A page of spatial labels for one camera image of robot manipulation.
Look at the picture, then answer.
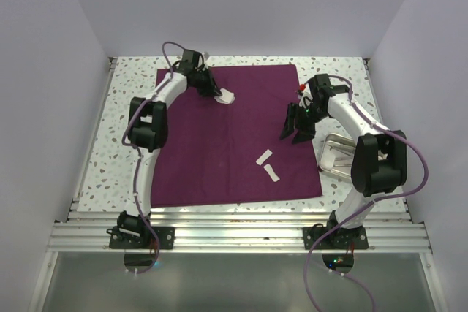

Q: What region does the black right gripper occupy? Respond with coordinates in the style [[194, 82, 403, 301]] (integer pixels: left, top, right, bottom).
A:
[[280, 102, 329, 145]]

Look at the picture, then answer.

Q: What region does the white gauze pad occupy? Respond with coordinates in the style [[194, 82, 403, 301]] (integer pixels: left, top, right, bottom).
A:
[[214, 88, 235, 104], [320, 153, 336, 170]]

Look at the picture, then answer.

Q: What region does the white gauze roll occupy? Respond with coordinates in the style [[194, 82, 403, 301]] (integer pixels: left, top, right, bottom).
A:
[[256, 149, 273, 166], [263, 164, 280, 183]]

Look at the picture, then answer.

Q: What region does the stainless steel tray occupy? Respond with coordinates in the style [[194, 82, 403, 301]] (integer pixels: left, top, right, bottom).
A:
[[318, 133, 356, 182]]

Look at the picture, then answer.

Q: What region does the purple cloth mat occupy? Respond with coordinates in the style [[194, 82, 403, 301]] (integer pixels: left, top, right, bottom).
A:
[[151, 64, 322, 207]]

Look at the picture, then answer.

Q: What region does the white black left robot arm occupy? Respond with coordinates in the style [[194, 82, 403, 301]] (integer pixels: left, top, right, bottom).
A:
[[112, 49, 222, 248]]

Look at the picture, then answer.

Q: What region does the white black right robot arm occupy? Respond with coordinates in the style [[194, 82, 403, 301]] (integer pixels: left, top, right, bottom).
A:
[[279, 74, 407, 248]]

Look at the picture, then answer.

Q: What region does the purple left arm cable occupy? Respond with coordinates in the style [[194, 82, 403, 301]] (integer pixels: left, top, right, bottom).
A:
[[121, 41, 191, 277]]

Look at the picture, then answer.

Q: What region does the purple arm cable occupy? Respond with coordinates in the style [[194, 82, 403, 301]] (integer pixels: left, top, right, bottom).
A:
[[121, 41, 191, 277], [299, 75, 429, 312]]

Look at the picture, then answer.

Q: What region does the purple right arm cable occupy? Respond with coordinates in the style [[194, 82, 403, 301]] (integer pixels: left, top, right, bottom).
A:
[[299, 75, 429, 312]]

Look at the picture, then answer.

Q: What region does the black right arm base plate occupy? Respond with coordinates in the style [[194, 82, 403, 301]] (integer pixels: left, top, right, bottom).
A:
[[302, 224, 369, 250]]

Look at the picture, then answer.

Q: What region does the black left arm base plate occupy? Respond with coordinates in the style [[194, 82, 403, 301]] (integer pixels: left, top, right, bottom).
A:
[[106, 227, 176, 250]]

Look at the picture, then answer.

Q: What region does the aluminium frame rail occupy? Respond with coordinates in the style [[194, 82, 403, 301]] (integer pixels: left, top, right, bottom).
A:
[[47, 211, 431, 254]]

